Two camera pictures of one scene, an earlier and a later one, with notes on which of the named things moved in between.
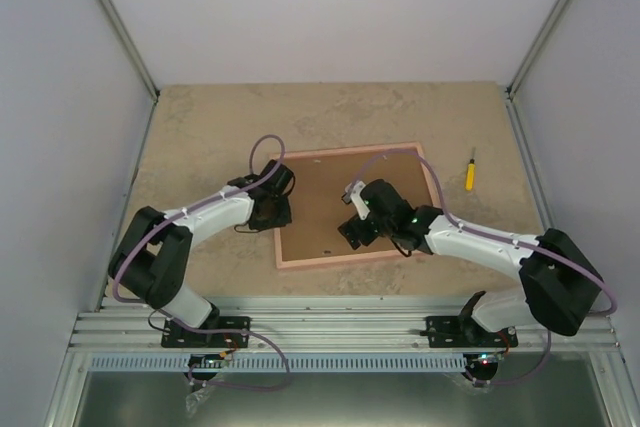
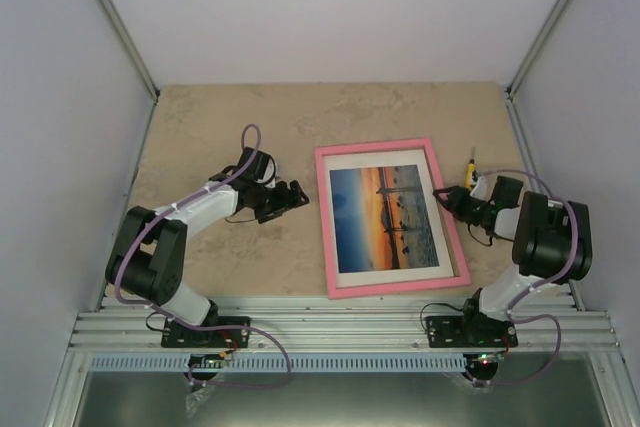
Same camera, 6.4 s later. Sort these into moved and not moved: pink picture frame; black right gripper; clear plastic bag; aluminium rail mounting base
Moved: black right gripper; pink picture frame
Not moved: aluminium rail mounting base; clear plastic bag
